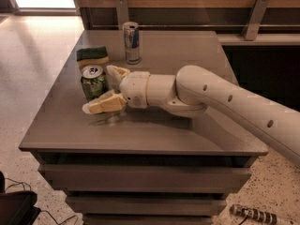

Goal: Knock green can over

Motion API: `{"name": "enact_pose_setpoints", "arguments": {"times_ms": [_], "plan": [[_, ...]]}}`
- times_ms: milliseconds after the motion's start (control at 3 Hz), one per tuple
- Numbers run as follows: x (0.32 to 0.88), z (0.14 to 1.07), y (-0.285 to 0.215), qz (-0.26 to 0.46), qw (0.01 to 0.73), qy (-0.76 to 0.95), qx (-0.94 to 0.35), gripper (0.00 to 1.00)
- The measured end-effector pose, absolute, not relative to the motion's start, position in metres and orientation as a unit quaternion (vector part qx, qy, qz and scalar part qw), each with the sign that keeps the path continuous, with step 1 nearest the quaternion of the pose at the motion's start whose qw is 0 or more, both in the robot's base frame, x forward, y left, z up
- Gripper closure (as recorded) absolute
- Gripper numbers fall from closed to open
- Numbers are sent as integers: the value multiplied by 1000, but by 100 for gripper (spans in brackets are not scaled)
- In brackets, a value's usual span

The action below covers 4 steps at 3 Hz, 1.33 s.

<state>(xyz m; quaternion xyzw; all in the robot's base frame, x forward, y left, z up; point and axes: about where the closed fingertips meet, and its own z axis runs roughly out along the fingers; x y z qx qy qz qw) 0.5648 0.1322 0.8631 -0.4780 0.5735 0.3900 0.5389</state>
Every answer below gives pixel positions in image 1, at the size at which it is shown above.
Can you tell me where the green soda can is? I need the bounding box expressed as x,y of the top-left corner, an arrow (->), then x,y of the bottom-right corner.
81,65 -> 109,101

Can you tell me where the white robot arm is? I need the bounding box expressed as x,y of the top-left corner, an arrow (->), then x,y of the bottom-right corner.
82,65 -> 300,166

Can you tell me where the green yellow sponge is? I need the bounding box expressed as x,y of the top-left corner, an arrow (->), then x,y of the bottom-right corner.
76,46 -> 109,68

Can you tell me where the metal wall bracket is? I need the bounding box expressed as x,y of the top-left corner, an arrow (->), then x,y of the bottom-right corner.
242,0 -> 270,41
115,0 -> 129,30

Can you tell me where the right metal wall bracket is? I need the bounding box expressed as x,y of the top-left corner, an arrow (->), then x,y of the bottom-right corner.
242,0 -> 270,41

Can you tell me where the silver blue energy drink can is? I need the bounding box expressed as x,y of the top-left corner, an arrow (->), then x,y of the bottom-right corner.
123,22 -> 141,65

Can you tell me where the dark object with cables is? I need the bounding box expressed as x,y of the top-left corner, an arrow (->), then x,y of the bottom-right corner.
0,171 -> 79,225

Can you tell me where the wooden wall shelf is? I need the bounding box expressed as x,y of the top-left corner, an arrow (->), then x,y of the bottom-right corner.
74,0 -> 300,46

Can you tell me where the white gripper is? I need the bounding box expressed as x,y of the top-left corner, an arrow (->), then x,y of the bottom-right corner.
82,65 -> 150,114

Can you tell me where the left metal wall bracket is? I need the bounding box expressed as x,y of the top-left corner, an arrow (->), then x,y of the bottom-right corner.
115,0 -> 129,30

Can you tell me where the power strip on floor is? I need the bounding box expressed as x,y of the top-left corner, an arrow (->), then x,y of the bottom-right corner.
230,204 -> 298,225

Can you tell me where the grey drawer cabinet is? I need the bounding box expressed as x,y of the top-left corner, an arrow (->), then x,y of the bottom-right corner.
18,29 -> 269,225

